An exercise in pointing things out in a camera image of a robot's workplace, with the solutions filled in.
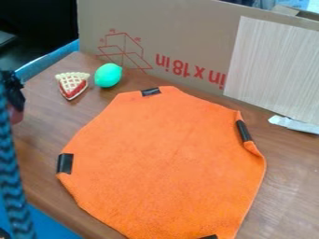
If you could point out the orange cloth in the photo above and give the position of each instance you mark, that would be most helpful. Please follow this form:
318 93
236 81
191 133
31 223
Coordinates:
166 161

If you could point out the green toy lime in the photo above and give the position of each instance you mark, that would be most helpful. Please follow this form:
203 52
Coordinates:
108 75

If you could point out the cardboard box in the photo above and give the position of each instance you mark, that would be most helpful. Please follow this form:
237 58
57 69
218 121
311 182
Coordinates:
174 37

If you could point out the toy pie slice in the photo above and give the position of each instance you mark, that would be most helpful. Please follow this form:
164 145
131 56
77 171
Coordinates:
73 83

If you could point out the light wooden board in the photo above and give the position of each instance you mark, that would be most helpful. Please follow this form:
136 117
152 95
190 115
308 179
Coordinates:
274 68

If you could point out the white paper scrap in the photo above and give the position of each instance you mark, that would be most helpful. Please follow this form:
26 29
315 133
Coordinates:
293 123

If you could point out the person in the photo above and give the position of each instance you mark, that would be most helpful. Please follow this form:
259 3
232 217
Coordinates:
11 174

